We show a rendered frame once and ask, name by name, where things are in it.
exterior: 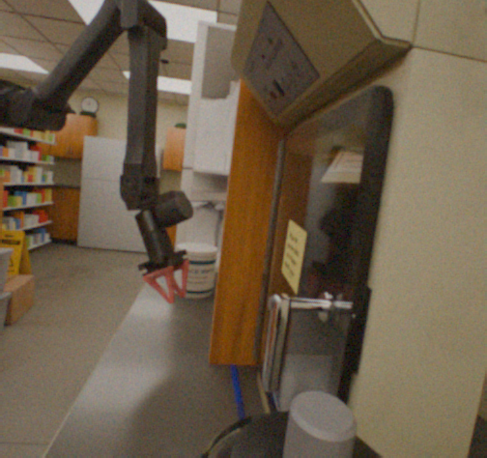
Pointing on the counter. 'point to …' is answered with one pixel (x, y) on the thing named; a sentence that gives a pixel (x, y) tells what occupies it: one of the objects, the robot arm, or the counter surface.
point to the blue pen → (238, 393)
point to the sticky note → (293, 257)
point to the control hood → (329, 25)
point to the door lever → (278, 324)
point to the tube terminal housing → (428, 233)
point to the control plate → (277, 63)
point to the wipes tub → (198, 269)
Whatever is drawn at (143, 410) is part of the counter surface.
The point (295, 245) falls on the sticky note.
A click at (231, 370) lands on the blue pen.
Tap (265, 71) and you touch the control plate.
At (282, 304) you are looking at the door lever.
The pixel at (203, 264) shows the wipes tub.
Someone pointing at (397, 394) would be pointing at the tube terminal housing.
